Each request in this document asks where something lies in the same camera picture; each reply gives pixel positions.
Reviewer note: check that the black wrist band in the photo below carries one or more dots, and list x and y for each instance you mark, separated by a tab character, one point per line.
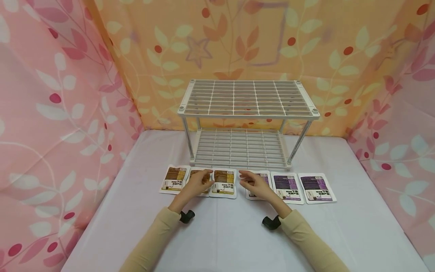
272	222
187	216

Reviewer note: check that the brown snack packet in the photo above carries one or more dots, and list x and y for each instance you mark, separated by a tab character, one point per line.
224	183
194	175
174	179

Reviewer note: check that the person's left thumb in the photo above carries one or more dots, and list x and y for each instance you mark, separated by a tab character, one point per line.
208	184

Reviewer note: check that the purple snack packet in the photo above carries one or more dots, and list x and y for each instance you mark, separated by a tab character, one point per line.
316	187
287	187
263	178

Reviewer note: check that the person's right thumb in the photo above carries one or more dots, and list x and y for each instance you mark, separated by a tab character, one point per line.
246	183

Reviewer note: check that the person's right index finger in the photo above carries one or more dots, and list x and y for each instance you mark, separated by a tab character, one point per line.
247	173

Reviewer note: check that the person's left hand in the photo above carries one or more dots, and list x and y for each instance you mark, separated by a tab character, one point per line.
194	187

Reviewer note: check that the person's left forearm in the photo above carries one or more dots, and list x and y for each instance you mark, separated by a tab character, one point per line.
153	241

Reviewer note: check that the person's right hand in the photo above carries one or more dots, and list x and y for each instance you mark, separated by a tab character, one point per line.
257	186

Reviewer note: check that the person's right forearm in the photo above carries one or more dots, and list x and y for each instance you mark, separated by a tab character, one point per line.
311	243

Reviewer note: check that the person's left index finger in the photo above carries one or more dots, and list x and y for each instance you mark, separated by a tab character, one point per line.
205	172

